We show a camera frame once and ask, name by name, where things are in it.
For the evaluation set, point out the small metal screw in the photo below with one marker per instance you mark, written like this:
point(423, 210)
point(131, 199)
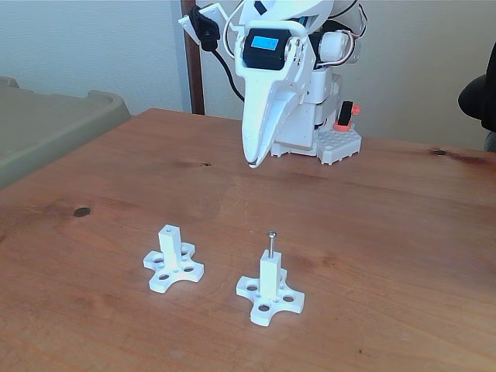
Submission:
point(273, 246)

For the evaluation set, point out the orange and black clamp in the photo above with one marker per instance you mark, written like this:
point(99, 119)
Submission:
point(346, 112)

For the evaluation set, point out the black rounded chair back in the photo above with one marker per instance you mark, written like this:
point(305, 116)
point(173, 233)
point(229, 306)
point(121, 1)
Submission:
point(478, 100)

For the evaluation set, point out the grey-green plastic bin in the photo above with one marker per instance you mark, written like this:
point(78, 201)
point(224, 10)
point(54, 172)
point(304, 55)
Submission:
point(46, 124)

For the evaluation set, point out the black camera on white bracket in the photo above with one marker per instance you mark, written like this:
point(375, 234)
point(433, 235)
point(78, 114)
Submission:
point(205, 33)

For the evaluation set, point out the dark wooden post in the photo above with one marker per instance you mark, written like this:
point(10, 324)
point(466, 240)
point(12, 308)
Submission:
point(195, 85)

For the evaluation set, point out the white cross-base post stand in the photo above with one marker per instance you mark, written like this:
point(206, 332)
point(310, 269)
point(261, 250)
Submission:
point(167, 252)
point(269, 279)

